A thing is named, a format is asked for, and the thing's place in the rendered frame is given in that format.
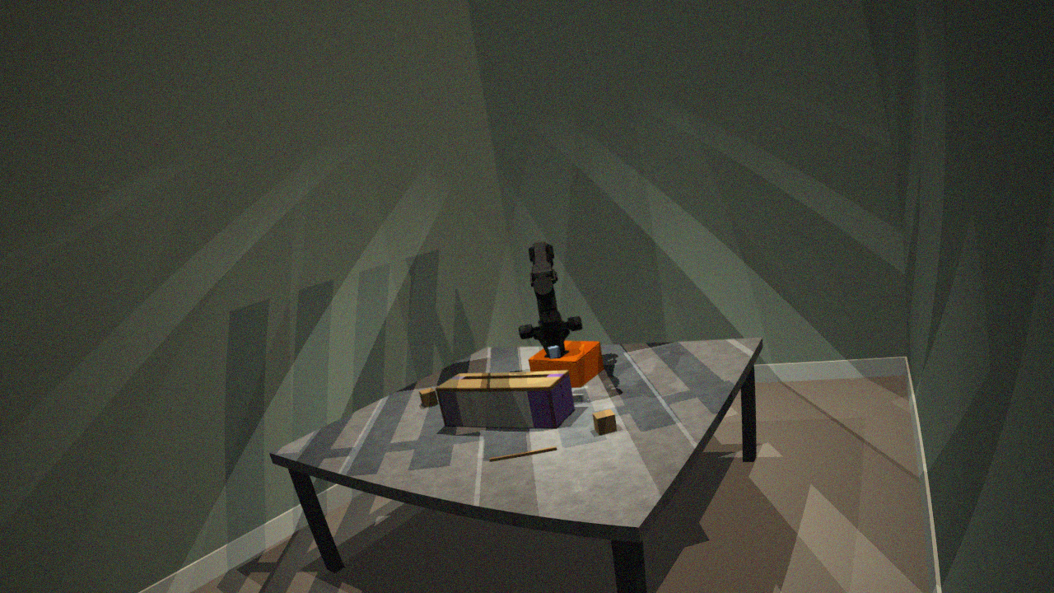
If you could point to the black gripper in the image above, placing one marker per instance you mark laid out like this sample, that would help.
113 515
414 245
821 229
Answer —
548 316

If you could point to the thin brown stick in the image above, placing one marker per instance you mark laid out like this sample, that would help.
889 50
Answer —
523 454

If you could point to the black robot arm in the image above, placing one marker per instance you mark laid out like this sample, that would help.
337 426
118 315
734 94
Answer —
542 279

